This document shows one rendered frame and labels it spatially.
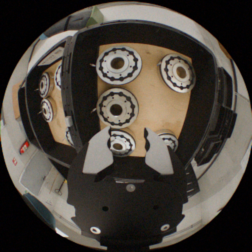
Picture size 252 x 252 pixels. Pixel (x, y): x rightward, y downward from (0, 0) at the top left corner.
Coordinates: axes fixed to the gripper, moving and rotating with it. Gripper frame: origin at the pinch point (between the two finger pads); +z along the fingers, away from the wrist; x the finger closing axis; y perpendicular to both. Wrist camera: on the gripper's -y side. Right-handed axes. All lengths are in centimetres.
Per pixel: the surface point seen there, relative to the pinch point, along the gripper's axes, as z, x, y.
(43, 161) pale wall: 76, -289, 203
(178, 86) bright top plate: 7.1, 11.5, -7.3
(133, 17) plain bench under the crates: 24, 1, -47
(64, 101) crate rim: 2.2, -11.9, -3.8
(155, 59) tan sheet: 10.6, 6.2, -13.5
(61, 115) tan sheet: 13.5, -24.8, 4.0
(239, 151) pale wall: -18, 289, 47
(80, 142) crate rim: 2.0, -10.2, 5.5
